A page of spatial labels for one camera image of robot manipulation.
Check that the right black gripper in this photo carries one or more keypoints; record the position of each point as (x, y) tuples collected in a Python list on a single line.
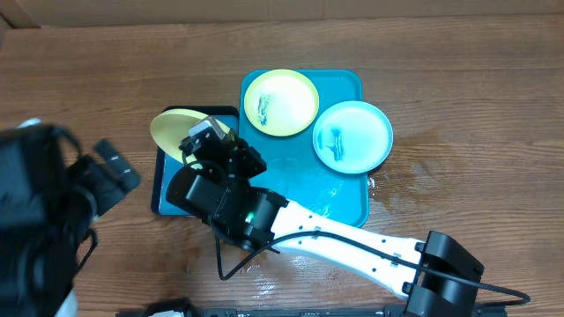
[(242, 158)]

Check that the yellow plate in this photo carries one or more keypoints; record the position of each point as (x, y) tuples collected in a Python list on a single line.
[(281, 102), (169, 128)]

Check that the light blue plate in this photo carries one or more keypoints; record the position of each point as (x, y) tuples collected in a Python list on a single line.
[(353, 137)]

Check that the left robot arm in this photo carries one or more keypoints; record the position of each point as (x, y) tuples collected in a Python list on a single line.
[(51, 193)]

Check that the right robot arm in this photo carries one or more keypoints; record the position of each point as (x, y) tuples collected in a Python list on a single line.
[(435, 277)]

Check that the large teal serving tray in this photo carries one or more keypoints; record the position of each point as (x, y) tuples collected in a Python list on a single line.
[(293, 168)]

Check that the yellow plate at tray top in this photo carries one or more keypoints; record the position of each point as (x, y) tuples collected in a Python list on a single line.
[(281, 102)]

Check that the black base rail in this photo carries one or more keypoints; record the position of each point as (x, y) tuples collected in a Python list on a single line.
[(184, 308)]

